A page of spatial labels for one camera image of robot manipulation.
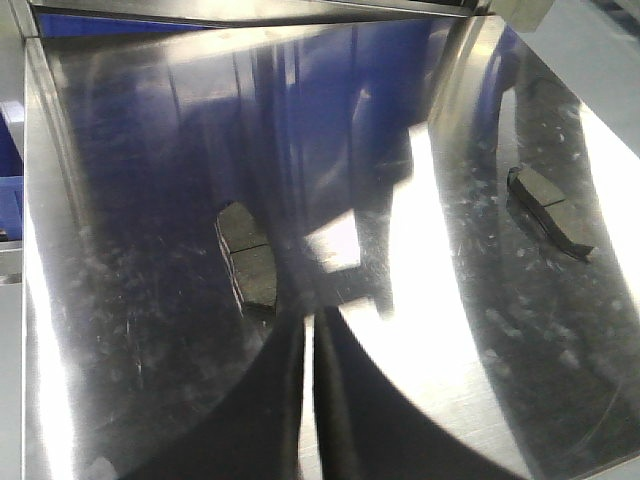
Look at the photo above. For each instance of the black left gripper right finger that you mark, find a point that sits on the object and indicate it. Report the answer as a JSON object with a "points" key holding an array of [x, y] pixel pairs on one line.
{"points": [[367, 429]]}

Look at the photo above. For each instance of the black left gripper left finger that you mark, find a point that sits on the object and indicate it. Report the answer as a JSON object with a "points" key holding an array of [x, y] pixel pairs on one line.
{"points": [[254, 432]]}

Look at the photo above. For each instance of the blue bin on floor left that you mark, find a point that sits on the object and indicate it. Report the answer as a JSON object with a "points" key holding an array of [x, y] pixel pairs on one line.
{"points": [[12, 187]]}

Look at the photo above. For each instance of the steel rack shelf rail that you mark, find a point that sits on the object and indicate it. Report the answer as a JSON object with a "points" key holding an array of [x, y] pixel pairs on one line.
{"points": [[264, 12]]}

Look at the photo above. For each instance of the dark brake pad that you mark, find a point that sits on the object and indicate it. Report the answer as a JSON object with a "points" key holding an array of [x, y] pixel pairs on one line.
{"points": [[554, 212], [248, 257]]}

